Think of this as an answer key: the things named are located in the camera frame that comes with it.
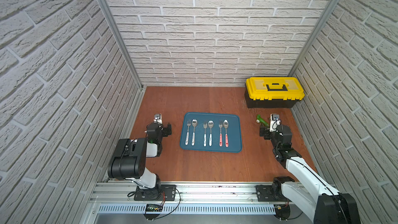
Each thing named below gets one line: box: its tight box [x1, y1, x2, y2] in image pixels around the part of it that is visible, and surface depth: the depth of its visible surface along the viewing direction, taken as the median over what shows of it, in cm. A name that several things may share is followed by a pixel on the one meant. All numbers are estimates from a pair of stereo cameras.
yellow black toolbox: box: [244, 76, 305, 109], surface depth 99 cm
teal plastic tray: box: [179, 112, 243, 153], surface depth 94 cm
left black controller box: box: [143, 203, 163, 221], surface depth 73 cm
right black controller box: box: [274, 204, 291, 221], surface depth 72 cm
